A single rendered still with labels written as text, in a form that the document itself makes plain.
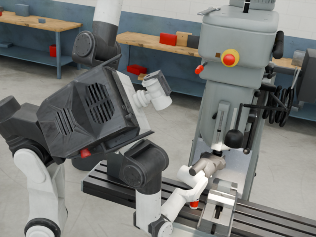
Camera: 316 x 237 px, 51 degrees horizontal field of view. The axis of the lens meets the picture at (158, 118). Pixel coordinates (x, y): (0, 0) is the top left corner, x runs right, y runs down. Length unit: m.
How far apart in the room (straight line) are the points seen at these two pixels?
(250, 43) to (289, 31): 4.46
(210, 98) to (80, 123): 0.60
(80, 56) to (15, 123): 0.32
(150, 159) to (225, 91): 0.46
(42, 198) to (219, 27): 0.91
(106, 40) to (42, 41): 6.05
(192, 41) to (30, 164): 4.30
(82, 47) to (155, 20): 4.84
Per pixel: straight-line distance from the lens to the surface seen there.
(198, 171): 1.38
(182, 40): 5.36
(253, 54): 1.19
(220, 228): 1.57
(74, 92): 1.04
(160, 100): 1.14
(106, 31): 1.19
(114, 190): 1.76
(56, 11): 6.89
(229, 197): 1.64
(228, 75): 1.32
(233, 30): 1.19
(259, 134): 1.96
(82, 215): 3.07
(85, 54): 1.15
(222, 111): 1.36
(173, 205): 1.34
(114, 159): 1.79
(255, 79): 1.31
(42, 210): 1.42
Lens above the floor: 2.03
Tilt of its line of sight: 25 degrees down
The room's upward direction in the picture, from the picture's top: 6 degrees clockwise
